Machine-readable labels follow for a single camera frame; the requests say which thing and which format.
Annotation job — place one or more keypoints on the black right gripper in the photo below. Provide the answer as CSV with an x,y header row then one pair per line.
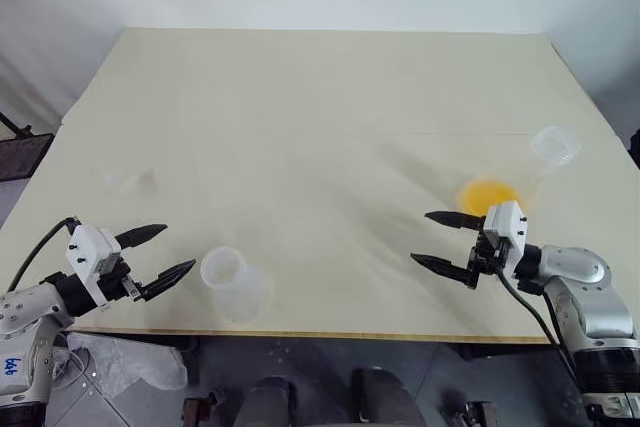
x,y
487,254

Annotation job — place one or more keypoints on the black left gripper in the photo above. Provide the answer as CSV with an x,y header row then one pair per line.
x,y
117,284

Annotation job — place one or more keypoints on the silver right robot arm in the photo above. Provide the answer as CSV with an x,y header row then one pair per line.
x,y
585,272

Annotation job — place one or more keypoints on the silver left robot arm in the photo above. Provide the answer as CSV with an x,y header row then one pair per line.
x,y
20,312

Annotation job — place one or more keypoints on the translucent white plastic jar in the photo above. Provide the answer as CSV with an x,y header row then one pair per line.
x,y
235,292

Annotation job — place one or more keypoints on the clear plastic bag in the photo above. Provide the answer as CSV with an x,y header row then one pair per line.
x,y
130,359

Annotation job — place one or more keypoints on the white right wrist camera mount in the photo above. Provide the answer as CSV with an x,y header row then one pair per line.
x,y
506,219

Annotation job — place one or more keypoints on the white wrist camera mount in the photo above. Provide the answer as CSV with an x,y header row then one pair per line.
x,y
89,247
506,219

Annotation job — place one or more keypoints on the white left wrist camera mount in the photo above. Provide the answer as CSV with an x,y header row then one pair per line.
x,y
89,247

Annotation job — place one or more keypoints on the black stand frame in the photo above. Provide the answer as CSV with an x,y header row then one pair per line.
x,y
22,154

